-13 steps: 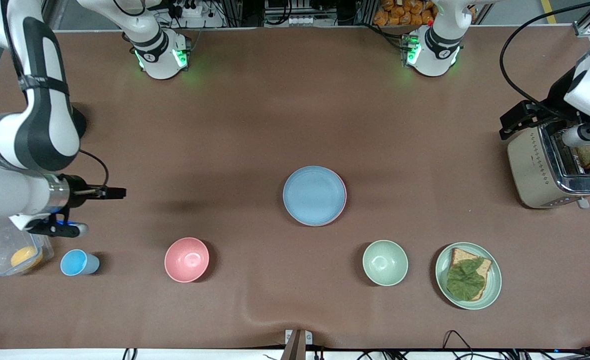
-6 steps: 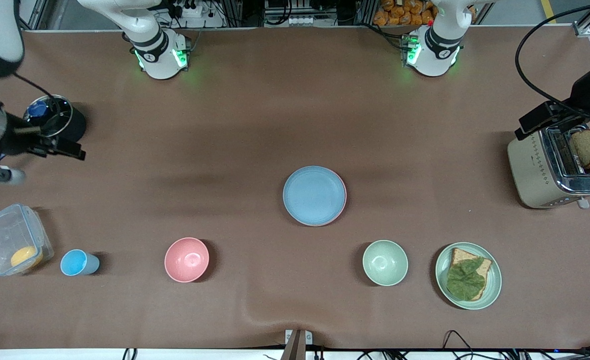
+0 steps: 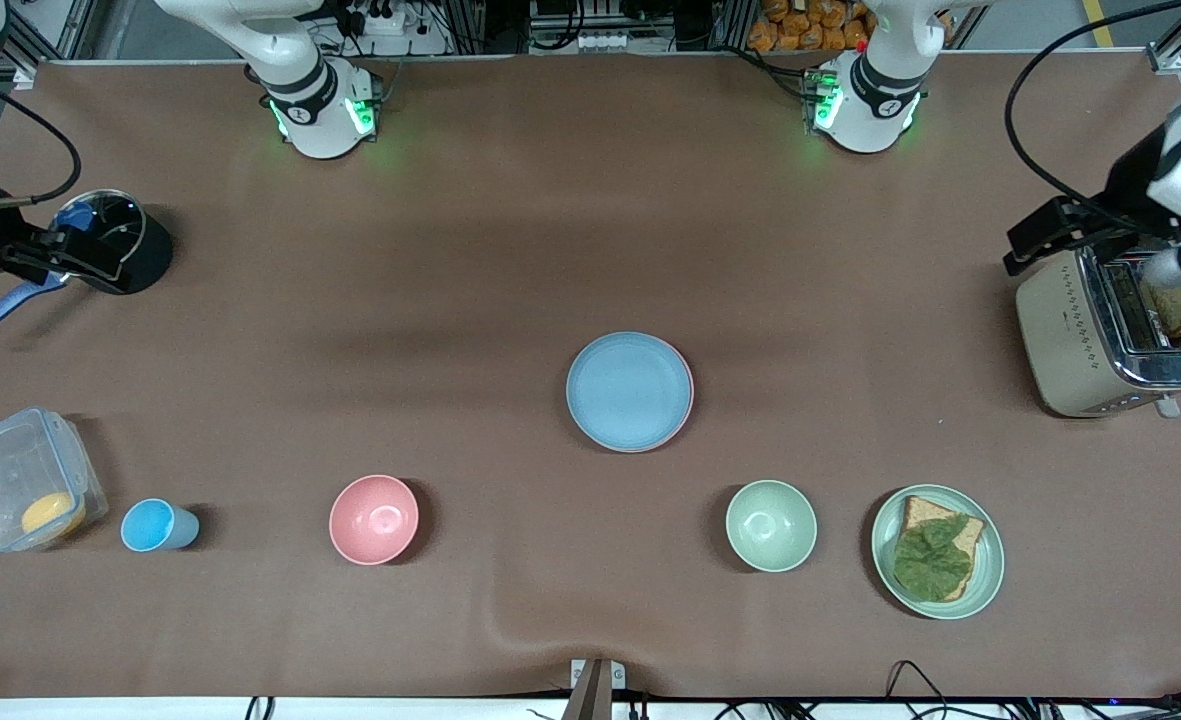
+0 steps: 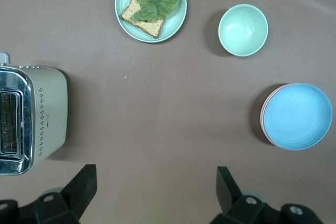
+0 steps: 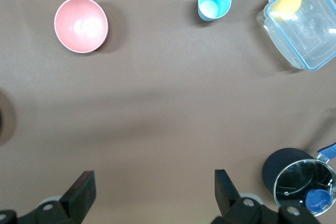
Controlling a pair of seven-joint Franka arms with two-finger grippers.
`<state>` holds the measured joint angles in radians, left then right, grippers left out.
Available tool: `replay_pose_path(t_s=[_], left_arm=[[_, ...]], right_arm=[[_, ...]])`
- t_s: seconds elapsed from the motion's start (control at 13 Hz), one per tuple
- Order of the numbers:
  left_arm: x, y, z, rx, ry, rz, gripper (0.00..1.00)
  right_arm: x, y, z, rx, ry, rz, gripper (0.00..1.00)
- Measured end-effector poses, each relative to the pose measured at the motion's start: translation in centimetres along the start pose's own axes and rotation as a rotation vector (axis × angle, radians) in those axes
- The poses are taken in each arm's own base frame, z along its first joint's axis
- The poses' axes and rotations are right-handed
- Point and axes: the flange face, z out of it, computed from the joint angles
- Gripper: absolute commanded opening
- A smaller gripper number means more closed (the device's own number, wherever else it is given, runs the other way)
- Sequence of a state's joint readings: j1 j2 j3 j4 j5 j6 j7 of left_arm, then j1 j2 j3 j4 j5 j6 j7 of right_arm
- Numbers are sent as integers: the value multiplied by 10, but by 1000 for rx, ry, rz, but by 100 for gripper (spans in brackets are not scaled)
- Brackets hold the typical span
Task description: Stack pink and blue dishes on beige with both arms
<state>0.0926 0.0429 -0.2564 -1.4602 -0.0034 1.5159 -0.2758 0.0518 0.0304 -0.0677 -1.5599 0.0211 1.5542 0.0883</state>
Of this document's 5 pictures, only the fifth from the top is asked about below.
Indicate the clear plastic food container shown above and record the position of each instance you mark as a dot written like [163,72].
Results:
[309,35]

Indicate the pink bowl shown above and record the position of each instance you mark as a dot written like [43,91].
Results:
[81,24]

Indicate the glass lid with blue knob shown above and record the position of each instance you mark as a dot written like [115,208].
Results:
[296,179]

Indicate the yellow food piece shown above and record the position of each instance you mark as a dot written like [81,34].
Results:
[287,3]

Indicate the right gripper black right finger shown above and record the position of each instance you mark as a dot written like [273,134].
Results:
[231,205]

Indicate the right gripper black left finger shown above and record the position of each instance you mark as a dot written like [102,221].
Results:
[76,200]

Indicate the brown table cover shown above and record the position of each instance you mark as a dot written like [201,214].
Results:
[168,98]

